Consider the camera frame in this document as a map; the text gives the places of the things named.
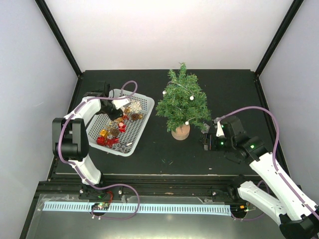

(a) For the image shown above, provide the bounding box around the white plastic basket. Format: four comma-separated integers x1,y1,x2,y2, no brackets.
79,93,155,157

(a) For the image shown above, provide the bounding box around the small green christmas tree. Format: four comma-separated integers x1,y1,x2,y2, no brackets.
156,62,211,141

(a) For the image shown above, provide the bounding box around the white ball light string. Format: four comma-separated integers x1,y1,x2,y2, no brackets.
162,81,210,134

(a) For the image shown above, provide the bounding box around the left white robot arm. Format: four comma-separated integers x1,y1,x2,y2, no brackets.
52,83,124,199

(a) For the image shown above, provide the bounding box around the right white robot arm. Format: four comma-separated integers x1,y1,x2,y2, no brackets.
203,116,319,239

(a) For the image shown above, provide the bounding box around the gold bell ornament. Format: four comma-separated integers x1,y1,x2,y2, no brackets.
124,107,131,114

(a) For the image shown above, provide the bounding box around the red santa figure ornament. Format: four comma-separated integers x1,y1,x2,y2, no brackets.
118,122,126,132

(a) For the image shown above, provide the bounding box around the brown pine cone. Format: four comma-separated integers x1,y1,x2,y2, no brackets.
109,128,120,137
131,113,143,121

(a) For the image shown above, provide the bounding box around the gold gift box ornament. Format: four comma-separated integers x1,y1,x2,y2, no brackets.
99,129,109,138

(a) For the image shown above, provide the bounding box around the white wooden snowflake ornament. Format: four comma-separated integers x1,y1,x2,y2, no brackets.
129,101,142,114

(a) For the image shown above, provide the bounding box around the red gift box ornament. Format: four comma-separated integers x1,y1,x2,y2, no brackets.
96,136,107,146

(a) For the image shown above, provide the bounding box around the red bow ornament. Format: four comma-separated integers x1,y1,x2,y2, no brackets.
105,137,119,148

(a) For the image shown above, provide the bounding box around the silver star ornament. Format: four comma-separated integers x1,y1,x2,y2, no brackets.
114,141,133,153

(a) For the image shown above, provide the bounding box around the small circuit board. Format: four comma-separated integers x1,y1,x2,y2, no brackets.
91,203,110,211

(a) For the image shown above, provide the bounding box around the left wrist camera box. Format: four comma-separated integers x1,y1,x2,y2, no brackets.
112,96,131,110

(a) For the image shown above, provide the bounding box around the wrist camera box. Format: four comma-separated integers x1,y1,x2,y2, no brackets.
213,118,224,137
112,96,131,110

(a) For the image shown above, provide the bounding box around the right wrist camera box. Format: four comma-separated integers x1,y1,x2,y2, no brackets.
213,118,224,137

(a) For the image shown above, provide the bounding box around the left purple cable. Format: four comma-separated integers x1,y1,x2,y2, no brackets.
56,80,141,221

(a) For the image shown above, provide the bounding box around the light blue cable duct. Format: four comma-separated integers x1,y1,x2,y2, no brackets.
42,202,231,216

